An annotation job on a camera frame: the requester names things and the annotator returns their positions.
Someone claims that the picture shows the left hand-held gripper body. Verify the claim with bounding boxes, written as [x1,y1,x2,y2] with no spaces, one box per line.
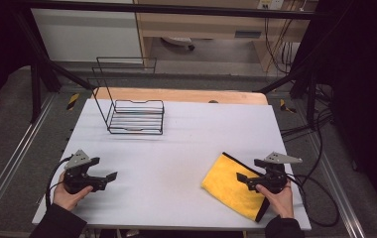
[63,149,107,195]

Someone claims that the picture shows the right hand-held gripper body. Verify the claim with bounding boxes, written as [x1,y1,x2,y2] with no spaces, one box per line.
[258,151,304,195]

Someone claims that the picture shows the yellow cloth with black trim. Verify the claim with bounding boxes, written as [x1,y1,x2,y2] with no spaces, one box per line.
[200,151,271,223]

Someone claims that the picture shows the black wire rack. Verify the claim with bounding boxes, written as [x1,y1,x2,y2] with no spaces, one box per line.
[86,56,166,136]

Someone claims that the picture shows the person's left hand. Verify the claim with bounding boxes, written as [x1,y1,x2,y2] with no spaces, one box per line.
[53,172,94,212]

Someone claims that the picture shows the person's right hand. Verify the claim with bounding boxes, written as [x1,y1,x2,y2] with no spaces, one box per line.
[255,180,296,219]

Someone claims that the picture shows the yellow black striped tape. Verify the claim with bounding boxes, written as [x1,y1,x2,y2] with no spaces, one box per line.
[65,92,80,112]
[279,98,298,114]

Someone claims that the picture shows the wooden table board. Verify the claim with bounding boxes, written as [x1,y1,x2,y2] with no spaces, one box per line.
[91,86,270,106]

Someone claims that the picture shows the white cabinet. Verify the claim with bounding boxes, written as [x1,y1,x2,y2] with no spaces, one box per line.
[30,0,144,63]

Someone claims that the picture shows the office chair base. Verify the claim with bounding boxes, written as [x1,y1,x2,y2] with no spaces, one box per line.
[161,36,196,53]

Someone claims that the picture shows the light wooden desk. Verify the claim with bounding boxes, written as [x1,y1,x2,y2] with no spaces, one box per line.
[133,0,319,72]

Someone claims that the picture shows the left hand-held gripper cable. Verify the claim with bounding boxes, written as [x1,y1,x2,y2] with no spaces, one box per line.
[45,155,75,210]

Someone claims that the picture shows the hand-held gripper cable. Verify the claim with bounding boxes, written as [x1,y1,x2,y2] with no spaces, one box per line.
[285,173,341,229]
[45,155,75,210]

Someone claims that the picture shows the black floor cables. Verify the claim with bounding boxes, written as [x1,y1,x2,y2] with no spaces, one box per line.
[279,83,335,144]

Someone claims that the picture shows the right hand-held gripper cable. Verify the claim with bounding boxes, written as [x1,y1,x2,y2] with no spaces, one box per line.
[285,173,341,229]

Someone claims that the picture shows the aluminium floor rail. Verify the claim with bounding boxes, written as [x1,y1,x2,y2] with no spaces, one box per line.
[0,93,58,227]
[308,130,367,238]

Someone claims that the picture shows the black metal frame strut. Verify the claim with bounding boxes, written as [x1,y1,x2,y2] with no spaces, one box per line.
[12,8,95,124]
[256,62,320,131]

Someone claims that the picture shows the hanging cables under desk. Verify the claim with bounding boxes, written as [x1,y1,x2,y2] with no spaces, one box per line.
[263,9,298,75]

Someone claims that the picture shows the white wall socket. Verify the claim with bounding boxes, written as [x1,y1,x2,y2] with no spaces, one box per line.
[256,0,286,11]

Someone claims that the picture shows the black metal frame crossbar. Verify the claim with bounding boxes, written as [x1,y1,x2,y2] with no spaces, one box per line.
[19,0,317,21]

